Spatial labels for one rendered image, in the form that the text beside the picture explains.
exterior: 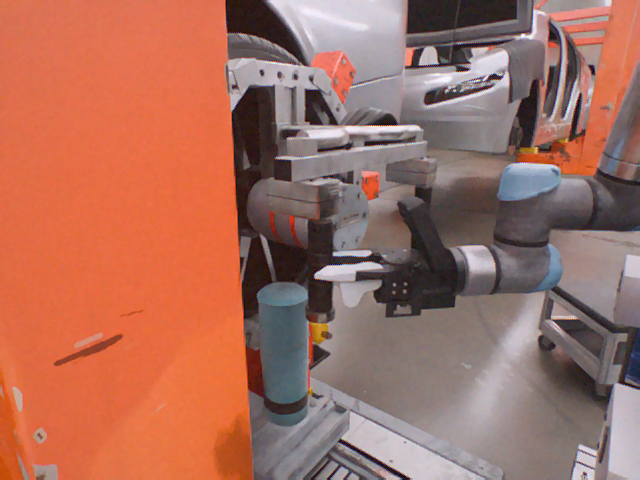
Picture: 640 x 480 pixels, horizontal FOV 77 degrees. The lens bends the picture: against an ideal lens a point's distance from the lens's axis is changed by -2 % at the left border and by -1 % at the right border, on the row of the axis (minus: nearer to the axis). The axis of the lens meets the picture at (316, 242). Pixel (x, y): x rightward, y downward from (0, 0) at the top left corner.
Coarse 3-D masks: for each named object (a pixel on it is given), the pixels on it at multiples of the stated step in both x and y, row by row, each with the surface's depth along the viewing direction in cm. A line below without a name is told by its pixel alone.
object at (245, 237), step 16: (256, 96) 91; (240, 112) 104; (256, 112) 101; (256, 128) 108; (240, 144) 82; (256, 144) 113; (240, 160) 83; (256, 160) 87; (240, 176) 84; (256, 176) 92; (240, 224) 91; (240, 240) 87; (256, 240) 93; (240, 256) 88; (256, 256) 112; (272, 256) 110; (288, 256) 108; (304, 256) 105; (240, 272) 89; (256, 272) 107; (272, 272) 97; (288, 272) 104; (304, 272) 104; (256, 288) 101; (256, 304) 94
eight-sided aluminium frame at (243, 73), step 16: (240, 64) 65; (256, 64) 67; (272, 64) 71; (288, 64) 74; (240, 80) 66; (256, 80) 68; (272, 80) 71; (288, 80) 75; (304, 80) 78; (320, 80) 81; (240, 96) 66; (320, 96) 84; (336, 96) 87; (320, 112) 90; (336, 112) 88; (352, 144) 95; (336, 176) 101; (352, 176) 98; (256, 320) 86; (256, 336) 80
